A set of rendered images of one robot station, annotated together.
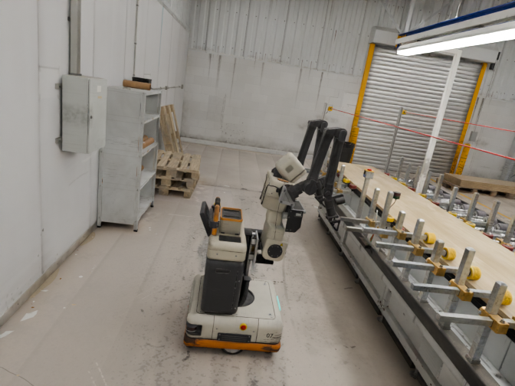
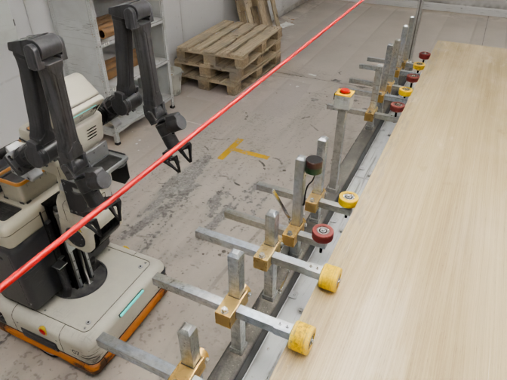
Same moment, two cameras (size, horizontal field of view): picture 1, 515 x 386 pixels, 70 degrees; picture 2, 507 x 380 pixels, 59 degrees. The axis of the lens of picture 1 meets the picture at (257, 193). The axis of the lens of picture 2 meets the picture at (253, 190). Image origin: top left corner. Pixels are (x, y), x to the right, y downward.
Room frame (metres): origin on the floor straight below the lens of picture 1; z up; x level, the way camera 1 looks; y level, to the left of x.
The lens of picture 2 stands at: (1.51, -1.58, 1.99)
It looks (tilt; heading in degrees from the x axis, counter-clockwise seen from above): 35 degrees down; 32
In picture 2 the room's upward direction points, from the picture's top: straight up
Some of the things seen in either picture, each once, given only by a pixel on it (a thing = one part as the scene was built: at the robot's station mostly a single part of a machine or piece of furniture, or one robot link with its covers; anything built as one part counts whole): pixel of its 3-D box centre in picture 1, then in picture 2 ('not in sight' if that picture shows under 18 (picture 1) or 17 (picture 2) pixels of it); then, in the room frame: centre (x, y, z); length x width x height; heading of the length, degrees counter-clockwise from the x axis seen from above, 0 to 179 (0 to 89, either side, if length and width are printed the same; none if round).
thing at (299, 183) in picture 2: (383, 220); (297, 209); (2.74, -1.01, 0.93); 0.04 x 0.04 x 0.48; 6
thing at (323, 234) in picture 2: not in sight; (321, 240); (2.72, -1.13, 0.85); 0.08 x 0.08 x 0.11
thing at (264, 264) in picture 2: (398, 232); (268, 251); (2.47, -1.04, 0.95); 0.14 x 0.06 x 0.05; 6
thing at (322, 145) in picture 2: (371, 214); (318, 186); (2.99, -0.99, 0.89); 0.04 x 0.04 x 0.48; 6
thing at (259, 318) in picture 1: (233, 309); (84, 293); (2.41, 0.04, 0.16); 0.67 x 0.64 x 0.25; 97
